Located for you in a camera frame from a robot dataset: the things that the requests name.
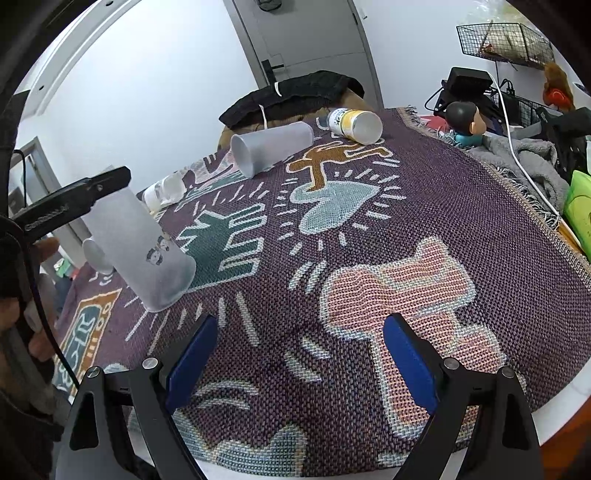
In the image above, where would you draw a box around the black cable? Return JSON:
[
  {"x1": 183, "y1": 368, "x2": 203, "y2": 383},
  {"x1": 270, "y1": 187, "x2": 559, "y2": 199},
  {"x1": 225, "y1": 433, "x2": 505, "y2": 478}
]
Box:
[{"x1": 13, "y1": 148, "x2": 80, "y2": 386}]

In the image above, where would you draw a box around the white cord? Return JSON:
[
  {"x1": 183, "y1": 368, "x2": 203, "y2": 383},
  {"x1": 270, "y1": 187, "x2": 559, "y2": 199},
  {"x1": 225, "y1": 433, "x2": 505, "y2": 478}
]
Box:
[{"x1": 257, "y1": 82, "x2": 283, "y2": 131}]

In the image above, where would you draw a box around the black knitted cloth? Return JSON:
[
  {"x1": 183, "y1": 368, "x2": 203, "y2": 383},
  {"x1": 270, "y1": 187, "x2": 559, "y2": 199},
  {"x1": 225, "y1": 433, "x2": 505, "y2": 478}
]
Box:
[{"x1": 219, "y1": 71, "x2": 365, "y2": 131}]

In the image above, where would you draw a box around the printed woven blanket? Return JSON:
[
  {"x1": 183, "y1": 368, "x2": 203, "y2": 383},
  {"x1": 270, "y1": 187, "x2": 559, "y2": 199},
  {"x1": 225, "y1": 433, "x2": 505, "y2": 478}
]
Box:
[{"x1": 52, "y1": 107, "x2": 591, "y2": 479}]

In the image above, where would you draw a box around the black bag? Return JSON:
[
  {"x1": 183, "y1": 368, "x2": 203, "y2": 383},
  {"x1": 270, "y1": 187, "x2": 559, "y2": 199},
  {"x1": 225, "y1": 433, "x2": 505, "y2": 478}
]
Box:
[{"x1": 534, "y1": 106, "x2": 591, "y2": 186}]

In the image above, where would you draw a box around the black wire basket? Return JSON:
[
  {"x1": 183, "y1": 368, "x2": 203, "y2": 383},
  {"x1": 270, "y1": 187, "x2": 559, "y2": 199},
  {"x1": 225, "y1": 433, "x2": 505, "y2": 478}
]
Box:
[{"x1": 455, "y1": 21, "x2": 556, "y2": 71}]

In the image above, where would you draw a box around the grey fluffy towel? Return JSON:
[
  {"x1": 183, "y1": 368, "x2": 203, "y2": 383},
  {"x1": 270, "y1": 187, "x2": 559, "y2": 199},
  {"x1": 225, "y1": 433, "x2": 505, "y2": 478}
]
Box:
[{"x1": 455, "y1": 135, "x2": 572, "y2": 221}]

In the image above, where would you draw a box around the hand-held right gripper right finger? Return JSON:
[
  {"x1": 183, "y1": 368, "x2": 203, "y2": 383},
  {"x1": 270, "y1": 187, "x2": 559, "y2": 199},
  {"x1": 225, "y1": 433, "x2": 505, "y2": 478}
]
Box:
[{"x1": 382, "y1": 313, "x2": 541, "y2": 480}]

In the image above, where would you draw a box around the black box device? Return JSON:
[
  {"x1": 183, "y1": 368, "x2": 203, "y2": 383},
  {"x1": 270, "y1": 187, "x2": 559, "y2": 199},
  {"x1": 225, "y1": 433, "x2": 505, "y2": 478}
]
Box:
[{"x1": 441, "y1": 66, "x2": 495, "y2": 112}]

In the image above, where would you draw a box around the green packet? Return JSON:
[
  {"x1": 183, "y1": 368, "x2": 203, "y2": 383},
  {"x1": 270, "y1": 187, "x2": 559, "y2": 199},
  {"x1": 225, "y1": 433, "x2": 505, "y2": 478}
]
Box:
[{"x1": 562, "y1": 170, "x2": 591, "y2": 261}]

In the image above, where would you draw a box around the black-haired doll figurine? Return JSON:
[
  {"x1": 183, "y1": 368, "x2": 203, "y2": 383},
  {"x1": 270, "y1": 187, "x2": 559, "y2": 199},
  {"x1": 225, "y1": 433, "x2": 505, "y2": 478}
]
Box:
[{"x1": 442, "y1": 100, "x2": 486, "y2": 149}]

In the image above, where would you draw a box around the white cable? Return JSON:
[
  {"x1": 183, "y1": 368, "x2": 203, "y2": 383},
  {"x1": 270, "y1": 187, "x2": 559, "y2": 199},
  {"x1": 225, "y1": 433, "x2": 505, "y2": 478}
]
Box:
[{"x1": 489, "y1": 80, "x2": 563, "y2": 219}]

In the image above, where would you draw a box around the plain frosted cup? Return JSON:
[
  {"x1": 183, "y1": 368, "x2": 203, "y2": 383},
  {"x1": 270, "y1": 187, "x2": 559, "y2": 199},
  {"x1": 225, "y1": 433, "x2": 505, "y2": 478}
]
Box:
[{"x1": 230, "y1": 121, "x2": 315, "y2": 179}]

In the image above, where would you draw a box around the small clear cup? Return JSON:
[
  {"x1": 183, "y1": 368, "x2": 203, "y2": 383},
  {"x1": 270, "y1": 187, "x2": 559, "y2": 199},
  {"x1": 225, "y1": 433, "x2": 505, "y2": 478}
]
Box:
[{"x1": 142, "y1": 173, "x2": 187, "y2": 209}]

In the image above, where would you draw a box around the orange plush toy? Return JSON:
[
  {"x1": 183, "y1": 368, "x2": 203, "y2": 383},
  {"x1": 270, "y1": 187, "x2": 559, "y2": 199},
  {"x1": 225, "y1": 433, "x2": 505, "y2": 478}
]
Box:
[{"x1": 540, "y1": 61, "x2": 578, "y2": 112}]

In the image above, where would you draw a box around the person's left hand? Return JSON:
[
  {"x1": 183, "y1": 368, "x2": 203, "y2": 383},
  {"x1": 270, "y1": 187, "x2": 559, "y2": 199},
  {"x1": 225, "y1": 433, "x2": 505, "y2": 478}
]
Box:
[{"x1": 25, "y1": 236, "x2": 62, "y2": 363}]

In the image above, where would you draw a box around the grey door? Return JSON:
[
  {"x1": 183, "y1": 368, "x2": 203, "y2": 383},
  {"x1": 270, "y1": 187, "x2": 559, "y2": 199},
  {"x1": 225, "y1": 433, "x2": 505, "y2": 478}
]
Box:
[{"x1": 223, "y1": 0, "x2": 385, "y2": 112}]

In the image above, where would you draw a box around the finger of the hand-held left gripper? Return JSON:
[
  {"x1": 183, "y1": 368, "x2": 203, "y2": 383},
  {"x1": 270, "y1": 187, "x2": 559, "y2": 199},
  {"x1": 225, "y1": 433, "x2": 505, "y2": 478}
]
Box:
[{"x1": 9, "y1": 166, "x2": 132, "y2": 232}]

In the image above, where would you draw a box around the frosted cup with cartoon print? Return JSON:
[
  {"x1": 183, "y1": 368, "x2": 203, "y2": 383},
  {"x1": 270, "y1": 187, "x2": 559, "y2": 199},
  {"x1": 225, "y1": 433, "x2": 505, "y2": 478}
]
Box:
[{"x1": 81, "y1": 188, "x2": 197, "y2": 312}]

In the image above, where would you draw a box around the yellow and white cup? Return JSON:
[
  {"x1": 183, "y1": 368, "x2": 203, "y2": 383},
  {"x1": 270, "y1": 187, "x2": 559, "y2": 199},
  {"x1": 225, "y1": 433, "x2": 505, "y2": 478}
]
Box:
[{"x1": 327, "y1": 107, "x2": 384, "y2": 145}]

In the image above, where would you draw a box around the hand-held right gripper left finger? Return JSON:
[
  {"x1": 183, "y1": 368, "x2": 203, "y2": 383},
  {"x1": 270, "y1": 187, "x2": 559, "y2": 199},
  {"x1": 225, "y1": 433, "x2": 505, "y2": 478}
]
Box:
[{"x1": 60, "y1": 314, "x2": 220, "y2": 480}]

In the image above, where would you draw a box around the small frosted cup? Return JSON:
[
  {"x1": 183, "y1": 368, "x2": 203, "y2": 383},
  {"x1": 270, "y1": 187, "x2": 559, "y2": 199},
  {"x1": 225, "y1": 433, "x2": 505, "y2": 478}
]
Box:
[{"x1": 82, "y1": 237, "x2": 115, "y2": 276}]

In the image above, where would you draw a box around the black door handle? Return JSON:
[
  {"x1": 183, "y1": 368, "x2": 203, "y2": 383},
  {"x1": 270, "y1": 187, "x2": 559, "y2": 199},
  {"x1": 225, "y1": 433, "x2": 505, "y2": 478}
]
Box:
[{"x1": 260, "y1": 58, "x2": 287, "y2": 88}]

